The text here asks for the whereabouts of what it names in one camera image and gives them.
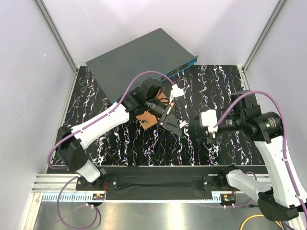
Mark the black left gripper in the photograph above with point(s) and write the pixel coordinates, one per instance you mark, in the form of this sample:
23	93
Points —
171	121

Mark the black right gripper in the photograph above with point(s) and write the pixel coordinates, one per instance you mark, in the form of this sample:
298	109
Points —
210	140

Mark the silver SFP module plug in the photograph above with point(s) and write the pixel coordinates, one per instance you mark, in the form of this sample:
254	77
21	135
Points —
183	123

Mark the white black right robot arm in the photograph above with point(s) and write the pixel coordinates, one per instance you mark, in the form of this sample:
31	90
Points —
259	116

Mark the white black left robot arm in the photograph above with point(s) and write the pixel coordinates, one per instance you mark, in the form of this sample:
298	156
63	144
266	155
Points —
75	140

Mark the wooden board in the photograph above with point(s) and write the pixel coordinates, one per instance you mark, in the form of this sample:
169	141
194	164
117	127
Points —
148	120

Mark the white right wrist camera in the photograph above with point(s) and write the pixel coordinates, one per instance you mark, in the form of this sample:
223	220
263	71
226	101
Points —
208	119

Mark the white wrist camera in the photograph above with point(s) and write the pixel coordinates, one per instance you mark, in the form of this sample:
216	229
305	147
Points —
208	119
175	92

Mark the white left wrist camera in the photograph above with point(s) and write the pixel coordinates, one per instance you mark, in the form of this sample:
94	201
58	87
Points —
175	92

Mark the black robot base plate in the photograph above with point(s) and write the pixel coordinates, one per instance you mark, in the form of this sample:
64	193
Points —
191	180

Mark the dark grey network switch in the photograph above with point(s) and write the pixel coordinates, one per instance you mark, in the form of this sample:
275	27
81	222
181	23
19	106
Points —
156	52

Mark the white slotted cable duct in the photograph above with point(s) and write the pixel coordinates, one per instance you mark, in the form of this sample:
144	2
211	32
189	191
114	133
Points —
112	197

